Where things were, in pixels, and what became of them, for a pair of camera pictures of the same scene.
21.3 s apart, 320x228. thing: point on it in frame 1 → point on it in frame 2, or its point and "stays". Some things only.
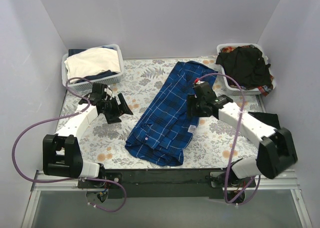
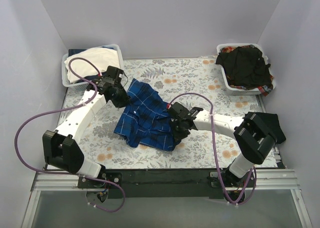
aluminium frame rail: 288,183 stays
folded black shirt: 271,119 stays
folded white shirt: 82,63 stays
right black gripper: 194,107 → 178,129
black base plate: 167,183 stays
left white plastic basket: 108,80 stays
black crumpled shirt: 247,65 stays
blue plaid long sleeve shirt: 164,129 → 145,119
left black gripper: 115,110 → 120,99
